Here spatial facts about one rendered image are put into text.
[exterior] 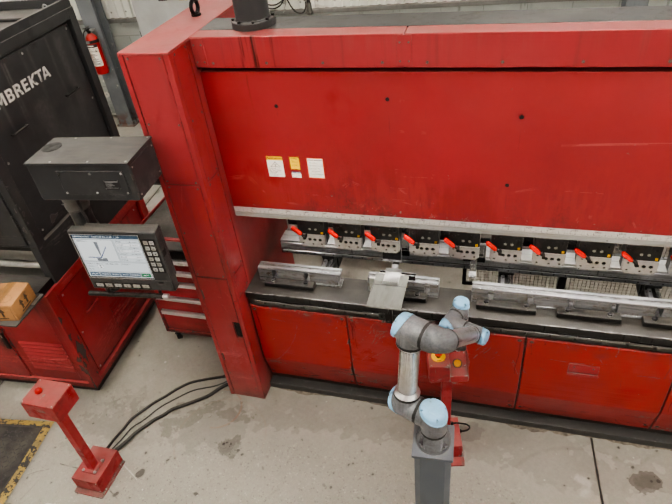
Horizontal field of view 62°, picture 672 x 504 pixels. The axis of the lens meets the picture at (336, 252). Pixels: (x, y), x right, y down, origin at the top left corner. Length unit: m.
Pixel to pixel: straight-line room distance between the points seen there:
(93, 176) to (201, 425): 1.88
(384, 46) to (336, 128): 0.45
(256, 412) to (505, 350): 1.65
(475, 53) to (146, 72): 1.38
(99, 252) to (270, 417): 1.58
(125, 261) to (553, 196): 2.01
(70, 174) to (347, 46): 1.31
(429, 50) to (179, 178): 1.32
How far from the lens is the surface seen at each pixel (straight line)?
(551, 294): 3.09
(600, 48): 2.41
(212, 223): 2.94
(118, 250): 2.85
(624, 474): 3.69
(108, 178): 2.64
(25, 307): 3.61
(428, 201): 2.74
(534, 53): 2.40
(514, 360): 3.26
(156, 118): 2.75
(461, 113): 2.51
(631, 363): 3.27
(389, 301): 2.94
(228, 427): 3.83
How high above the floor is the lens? 3.01
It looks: 38 degrees down
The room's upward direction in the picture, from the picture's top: 7 degrees counter-clockwise
